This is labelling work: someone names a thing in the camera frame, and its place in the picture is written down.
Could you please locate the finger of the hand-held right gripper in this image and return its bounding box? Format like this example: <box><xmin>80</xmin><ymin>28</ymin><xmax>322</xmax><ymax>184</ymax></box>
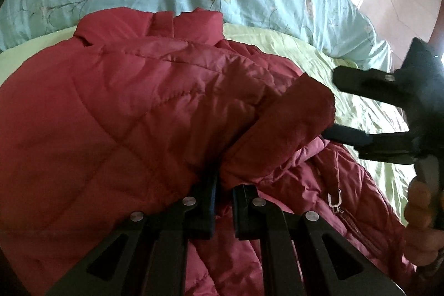
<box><xmin>332</xmin><ymin>65</ymin><xmax>399</xmax><ymax>100</ymax></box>
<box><xmin>322</xmin><ymin>124</ymin><xmax>422</xmax><ymax>165</ymax></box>

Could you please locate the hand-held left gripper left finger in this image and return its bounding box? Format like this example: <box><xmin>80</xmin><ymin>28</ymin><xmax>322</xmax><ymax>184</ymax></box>
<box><xmin>45</xmin><ymin>174</ymin><xmax>220</xmax><ymax>296</ymax></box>

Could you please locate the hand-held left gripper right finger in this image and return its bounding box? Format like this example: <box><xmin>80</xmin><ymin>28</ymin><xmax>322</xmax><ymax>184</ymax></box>
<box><xmin>232</xmin><ymin>184</ymin><xmax>407</xmax><ymax>296</ymax></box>

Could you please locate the red quilted jacket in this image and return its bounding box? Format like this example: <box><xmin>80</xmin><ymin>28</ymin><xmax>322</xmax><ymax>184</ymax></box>
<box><xmin>0</xmin><ymin>6</ymin><xmax>417</xmax><ymax>296</ymax></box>

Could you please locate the person's right hand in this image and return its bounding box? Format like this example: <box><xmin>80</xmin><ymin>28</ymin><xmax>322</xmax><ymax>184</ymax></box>
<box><xmin>403</xmin><ymin>177</ymin><xmax>444</xmax><ymax>267</ymax></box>

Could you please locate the light green blanket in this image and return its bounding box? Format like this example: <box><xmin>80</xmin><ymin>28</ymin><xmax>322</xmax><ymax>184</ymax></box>
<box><xmin>0</xmin><ymin>22</ymin><xmax>417</xmax><ymax>224</ymax></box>

